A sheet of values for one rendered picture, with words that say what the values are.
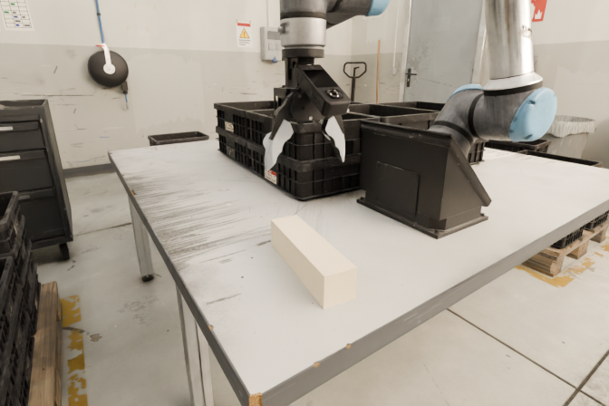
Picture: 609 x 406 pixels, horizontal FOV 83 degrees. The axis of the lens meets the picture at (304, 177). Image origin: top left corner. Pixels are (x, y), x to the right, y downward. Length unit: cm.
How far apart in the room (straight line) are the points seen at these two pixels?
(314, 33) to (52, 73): 384
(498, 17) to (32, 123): 208
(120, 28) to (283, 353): 406
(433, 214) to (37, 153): 199
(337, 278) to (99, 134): 394
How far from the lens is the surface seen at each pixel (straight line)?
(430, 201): 84
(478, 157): 157
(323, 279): 56
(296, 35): 57
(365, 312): 59
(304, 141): 96
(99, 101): 430
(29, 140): 229
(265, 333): 55
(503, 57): 89
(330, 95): 51
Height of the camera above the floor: 106
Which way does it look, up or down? 17 degrees down
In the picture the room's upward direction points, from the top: straight up
